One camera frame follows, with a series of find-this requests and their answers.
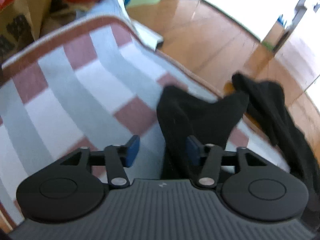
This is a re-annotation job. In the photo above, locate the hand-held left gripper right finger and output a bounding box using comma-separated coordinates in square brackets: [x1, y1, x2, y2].
[186, 135, 268, 188]

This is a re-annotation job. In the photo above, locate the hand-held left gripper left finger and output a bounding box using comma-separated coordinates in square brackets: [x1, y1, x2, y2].
[59, 134, 141, 189]

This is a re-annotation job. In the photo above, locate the black garment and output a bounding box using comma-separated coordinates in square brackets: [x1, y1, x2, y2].
[156, 72, 320, 215]

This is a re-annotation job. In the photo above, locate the checked mat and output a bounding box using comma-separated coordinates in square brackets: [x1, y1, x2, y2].
[0, 15, 292, 233]

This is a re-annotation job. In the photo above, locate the printed cardboard box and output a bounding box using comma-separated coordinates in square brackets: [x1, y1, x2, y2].
[0, 0, 56, 64]

